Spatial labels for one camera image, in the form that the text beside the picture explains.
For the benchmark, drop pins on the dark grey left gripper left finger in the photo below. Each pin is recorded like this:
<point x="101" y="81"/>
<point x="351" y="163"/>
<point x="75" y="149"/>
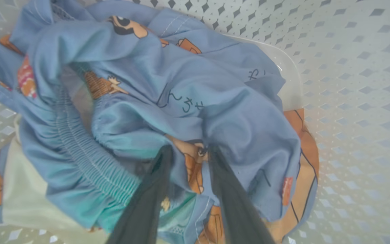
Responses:
<point x="144" y="210"/>

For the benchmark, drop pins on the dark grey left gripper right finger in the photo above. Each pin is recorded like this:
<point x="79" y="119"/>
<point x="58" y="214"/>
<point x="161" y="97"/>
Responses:
<point x="235" y="210"/>

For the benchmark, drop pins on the orange and cream print garment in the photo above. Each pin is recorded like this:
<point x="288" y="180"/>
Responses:
<point x="303" y="169"/>

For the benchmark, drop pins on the blue cartoon print garment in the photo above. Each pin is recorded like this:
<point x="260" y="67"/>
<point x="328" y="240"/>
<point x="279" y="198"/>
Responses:
<point x="181" y="84"/>

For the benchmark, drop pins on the cream perforated laundry basket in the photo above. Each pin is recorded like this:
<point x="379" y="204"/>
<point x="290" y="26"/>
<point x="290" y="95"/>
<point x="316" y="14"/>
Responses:
<point x="357" y="101"/>

